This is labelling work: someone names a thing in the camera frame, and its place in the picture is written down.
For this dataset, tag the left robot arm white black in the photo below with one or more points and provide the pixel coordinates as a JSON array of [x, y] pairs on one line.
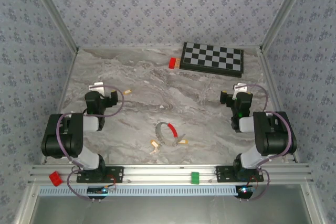
[[89, 124]]

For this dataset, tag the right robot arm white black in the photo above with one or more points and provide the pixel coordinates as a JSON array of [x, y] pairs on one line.
[[248, 125]]

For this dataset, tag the black and white chessboard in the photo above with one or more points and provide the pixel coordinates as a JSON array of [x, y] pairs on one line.
[[212, 57]]

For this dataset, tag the small orange wooden block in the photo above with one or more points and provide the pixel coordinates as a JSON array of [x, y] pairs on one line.
[[178, 63]]

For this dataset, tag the small red block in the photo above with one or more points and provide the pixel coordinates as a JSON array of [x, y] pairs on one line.
[[172, 63]]

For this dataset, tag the red toy brick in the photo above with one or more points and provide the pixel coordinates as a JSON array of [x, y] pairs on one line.
[[56, 179]]

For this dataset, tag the green toy brick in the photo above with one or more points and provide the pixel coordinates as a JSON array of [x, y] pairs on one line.
[[195, 177]]

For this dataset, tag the right circuit board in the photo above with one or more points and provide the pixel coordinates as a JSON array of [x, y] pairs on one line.
[[245, 190]]

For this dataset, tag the circuit board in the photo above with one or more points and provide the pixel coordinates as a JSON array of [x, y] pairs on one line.
[[97, 190], [245, 190]]

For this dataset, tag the left circuit board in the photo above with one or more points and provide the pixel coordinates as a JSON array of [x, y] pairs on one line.
[[97, 190]]

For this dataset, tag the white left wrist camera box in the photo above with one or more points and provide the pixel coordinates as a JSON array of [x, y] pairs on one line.
[[95, 86]]

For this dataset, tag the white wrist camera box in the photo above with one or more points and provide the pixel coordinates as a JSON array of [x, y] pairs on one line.
[[95, 86], [240, 86]]

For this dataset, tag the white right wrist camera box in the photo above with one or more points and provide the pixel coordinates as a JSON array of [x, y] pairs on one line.
[[240, 86]]

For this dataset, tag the aluminium table side rail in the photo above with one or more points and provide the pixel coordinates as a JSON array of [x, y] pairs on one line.
[[65, 90], [270, 85]]

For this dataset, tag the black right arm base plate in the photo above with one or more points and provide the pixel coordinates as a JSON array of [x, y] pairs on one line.
[[223, 174]]

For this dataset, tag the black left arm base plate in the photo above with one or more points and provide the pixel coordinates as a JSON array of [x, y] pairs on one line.
[[116, 174]]

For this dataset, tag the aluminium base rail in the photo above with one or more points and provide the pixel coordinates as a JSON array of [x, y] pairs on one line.
[[162, 174]]

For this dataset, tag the aluminium frame post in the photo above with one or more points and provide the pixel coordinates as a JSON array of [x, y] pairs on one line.
[[286, 11], [52, 11]]

